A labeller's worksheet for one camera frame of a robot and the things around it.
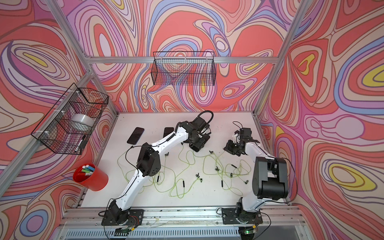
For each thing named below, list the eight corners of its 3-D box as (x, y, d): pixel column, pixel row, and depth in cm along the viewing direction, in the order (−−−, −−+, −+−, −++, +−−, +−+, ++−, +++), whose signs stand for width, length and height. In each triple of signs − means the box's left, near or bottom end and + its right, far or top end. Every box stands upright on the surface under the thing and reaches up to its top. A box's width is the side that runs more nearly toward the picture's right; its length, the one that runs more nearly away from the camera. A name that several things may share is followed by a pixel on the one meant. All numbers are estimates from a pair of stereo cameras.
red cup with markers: (87, 191, 85) (69, 182, 73) (94, 174, 91) (79, 163, 79) (104, 191, 85) (90, 182, 73) (111, 174, 91) (98, 163, 79)
